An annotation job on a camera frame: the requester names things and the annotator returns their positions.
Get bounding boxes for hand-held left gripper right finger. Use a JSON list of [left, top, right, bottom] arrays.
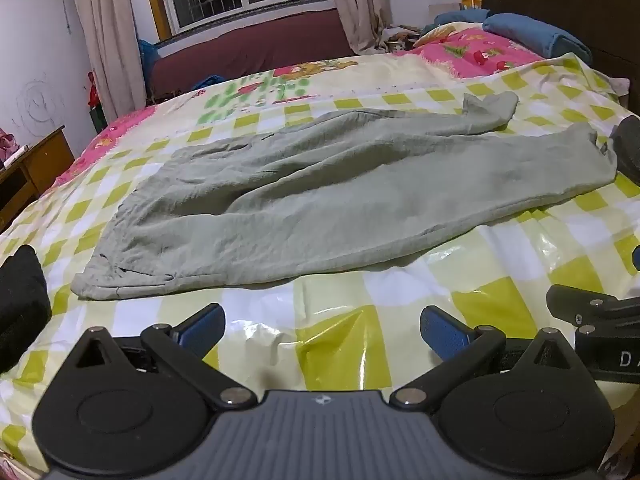
[[389, 304, 576, 410]]

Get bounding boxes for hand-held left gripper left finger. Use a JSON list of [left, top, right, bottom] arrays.
[[65, 302, 259, 409]]

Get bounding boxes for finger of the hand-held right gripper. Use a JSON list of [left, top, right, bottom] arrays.
[[546, 284, 640, 330]]

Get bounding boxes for grey pants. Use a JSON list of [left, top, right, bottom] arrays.
[[70, 91, 618, 302]]

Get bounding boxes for yellow checkered plastic bed cover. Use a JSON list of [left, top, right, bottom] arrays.
[[0, 52, 640, 480]]

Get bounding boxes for dark cloth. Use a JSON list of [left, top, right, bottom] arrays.
[[607, 115, 640, 183]]

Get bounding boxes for black folded cloth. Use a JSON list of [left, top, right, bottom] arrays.
[[0, 245, 52, 373]]

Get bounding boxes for wooden desk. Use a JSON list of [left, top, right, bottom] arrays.
[[0, 126, 76, 233]]

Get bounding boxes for red and green bag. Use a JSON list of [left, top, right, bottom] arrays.
[[87, 70, 107, 135]]

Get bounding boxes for pink cloth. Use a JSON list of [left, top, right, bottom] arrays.
[[0, 127, 22, 167]]

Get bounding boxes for blue bag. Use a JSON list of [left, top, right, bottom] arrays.
[[137, 39, 162, 77]]

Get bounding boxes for pink cartoon printed bedsheet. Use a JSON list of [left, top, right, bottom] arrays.
[[52, 24, 551, 188]]

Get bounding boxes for maroon sofa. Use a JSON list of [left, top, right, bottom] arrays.
[[149, 9, 358, 102]]

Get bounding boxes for blue pillow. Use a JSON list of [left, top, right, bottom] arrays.
[[482, 12, 594, 64]]

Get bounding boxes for beige curtain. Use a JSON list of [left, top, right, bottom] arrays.
[[67, 0, 147, 135], [322, 0, 395, 56]]

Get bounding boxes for blue folded blanket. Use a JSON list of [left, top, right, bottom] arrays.
[[433, 8, 491, 29]]

